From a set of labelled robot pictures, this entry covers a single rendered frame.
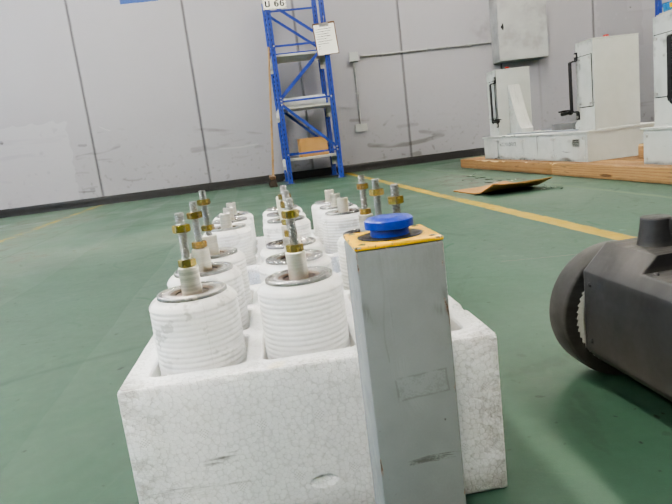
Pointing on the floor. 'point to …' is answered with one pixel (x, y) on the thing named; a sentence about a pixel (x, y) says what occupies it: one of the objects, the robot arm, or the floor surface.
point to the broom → (271, 127)
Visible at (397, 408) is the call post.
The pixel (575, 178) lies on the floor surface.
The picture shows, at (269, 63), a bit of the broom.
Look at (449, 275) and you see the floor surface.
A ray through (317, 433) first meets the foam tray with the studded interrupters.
